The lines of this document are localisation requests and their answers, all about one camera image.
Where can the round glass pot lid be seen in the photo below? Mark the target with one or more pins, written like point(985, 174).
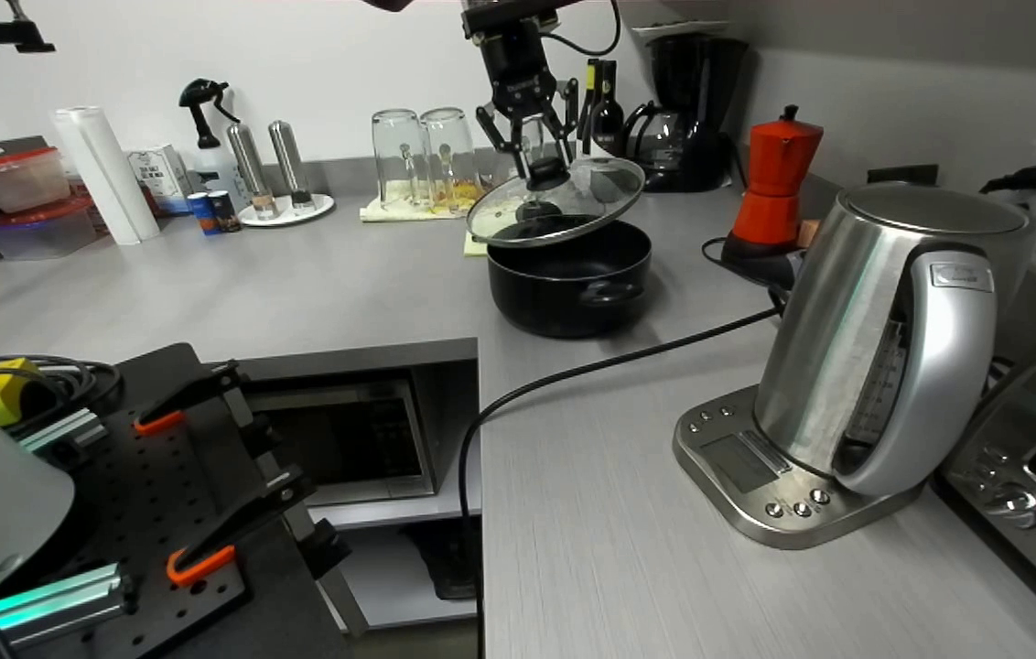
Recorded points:
point(600, 187)

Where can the printed dish towel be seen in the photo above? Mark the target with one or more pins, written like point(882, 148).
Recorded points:
point(390, 214)

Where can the small blue red can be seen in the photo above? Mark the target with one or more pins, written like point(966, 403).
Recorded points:
point(218, 209)

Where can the black coffee maker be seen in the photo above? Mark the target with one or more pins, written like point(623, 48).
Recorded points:
point(703, 79)

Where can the steel kettle base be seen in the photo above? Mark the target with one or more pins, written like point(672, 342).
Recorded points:
point(721, 472)

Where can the black electric hot plate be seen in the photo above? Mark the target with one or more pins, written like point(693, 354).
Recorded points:
point(755, 262)

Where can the stainless steel electric kettle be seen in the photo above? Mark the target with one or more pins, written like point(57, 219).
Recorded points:
point(832, 342)

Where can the steel shaker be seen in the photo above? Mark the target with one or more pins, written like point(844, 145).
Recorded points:
point(287, 160)
point(248, 160)

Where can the aluminium extrusion bar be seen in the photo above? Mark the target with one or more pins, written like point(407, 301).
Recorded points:
point(58, 430)
point(51, 605)

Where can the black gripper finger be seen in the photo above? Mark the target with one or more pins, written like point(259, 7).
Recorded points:
point(567, 121)
point(505, 140)

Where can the clear drinking glass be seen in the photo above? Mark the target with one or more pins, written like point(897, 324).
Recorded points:
point(446, 160)
point(395, 160)

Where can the black perforated pegboard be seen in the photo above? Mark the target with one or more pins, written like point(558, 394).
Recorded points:
point(161, 516)

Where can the dark wine bottle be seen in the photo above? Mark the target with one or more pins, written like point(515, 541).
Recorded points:
point(606, 121)

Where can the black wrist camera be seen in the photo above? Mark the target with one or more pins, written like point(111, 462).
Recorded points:
point(516, 16)

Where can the yellow plastic connector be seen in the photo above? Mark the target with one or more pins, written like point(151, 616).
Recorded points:
point(4, 390)

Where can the clear spray bottle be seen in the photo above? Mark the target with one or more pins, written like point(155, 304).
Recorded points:
point(210, 160)

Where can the yellow cloth mat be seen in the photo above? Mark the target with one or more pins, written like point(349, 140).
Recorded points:
point(475, 242)

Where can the red moka pot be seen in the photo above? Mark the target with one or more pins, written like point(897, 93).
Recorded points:
point(775, 185)

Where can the orange black bar clamp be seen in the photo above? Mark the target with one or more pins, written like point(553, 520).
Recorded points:
point(202, 566)
point(206, 390)

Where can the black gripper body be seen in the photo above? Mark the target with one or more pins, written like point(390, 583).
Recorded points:
point(516, 75)

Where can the black cooking pot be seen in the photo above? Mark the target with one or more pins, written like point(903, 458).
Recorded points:
point(566, 313)

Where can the glass coffee carafe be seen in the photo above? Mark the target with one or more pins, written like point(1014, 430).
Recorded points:
point(665, 152)

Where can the red lidded plastic container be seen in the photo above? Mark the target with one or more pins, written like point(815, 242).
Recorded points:
point(44, 226)
point(15, 176)

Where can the white round plate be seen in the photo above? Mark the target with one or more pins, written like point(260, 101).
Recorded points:
point(296, 214)

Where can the small clear jar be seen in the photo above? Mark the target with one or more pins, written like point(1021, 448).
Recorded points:
point(160, 174)

